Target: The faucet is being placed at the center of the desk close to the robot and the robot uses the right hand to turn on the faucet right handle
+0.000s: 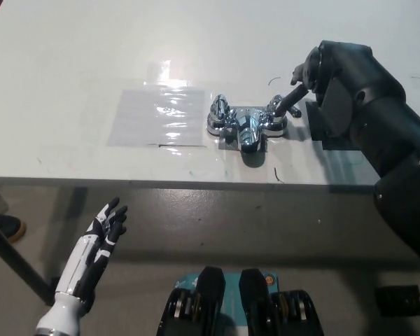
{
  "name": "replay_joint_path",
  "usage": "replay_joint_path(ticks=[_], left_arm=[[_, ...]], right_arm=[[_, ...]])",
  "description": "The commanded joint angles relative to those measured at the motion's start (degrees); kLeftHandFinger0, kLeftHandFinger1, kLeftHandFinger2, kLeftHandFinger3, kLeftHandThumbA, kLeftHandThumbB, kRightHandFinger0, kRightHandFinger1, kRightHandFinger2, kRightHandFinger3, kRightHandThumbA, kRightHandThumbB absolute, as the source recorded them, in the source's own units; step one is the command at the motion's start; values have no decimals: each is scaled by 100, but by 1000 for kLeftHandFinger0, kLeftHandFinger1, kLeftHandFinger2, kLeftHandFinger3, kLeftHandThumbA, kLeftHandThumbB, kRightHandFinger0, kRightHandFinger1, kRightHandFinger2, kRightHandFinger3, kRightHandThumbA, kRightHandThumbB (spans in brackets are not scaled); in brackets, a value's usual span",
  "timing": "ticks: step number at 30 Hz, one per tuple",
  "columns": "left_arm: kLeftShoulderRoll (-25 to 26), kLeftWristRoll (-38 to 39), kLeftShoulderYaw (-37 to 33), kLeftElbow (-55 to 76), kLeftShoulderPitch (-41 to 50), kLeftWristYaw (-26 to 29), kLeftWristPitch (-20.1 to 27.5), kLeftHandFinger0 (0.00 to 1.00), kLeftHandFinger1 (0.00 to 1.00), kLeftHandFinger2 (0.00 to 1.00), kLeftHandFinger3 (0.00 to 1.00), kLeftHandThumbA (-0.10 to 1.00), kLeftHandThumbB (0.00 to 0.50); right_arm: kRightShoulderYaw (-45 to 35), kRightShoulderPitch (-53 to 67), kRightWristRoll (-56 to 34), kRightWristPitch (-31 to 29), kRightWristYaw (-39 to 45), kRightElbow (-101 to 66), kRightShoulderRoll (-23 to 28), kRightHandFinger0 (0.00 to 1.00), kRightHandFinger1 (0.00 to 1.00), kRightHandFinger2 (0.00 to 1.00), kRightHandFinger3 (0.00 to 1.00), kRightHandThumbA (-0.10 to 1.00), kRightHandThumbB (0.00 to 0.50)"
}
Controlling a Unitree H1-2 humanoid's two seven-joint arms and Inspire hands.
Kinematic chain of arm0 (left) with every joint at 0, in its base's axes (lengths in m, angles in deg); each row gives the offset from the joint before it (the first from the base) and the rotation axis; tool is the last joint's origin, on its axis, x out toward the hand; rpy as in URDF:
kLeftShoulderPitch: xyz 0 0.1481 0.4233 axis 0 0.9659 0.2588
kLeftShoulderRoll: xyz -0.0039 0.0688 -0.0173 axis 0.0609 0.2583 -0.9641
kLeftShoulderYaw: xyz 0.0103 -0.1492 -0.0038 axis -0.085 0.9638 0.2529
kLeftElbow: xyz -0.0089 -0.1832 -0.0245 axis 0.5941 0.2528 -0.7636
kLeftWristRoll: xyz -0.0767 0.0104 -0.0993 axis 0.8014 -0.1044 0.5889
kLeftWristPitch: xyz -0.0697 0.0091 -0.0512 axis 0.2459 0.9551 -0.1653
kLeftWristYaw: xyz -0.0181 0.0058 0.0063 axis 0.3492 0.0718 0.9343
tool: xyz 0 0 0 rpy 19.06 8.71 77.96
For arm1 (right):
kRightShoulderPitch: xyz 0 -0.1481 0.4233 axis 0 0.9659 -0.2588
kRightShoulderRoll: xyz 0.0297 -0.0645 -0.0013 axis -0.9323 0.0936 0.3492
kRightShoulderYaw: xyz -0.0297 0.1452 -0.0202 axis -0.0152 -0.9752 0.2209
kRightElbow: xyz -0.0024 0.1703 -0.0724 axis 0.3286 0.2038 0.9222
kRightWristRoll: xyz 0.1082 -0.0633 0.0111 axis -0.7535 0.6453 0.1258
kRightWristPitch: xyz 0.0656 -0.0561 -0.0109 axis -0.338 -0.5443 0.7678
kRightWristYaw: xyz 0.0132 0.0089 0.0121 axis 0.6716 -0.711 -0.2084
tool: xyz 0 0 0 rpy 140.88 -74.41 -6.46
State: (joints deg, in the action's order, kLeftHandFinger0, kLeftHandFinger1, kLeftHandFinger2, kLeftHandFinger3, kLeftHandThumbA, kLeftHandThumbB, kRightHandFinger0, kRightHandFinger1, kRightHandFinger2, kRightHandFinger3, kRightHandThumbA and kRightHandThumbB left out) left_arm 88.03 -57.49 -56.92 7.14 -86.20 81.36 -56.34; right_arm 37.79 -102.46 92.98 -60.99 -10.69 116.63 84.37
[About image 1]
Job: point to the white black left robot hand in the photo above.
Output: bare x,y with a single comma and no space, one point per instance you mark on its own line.
82,252

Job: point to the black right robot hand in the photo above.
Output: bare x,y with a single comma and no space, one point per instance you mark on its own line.
339,84

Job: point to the black tape patch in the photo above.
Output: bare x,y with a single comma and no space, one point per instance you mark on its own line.
316,122

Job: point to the dark diagonal table leg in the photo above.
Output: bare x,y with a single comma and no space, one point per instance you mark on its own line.
17,262

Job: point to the black shoe tan sole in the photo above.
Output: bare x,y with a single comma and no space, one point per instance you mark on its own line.
7,227

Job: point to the grey laminated sheet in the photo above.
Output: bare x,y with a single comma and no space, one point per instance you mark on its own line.
157,117

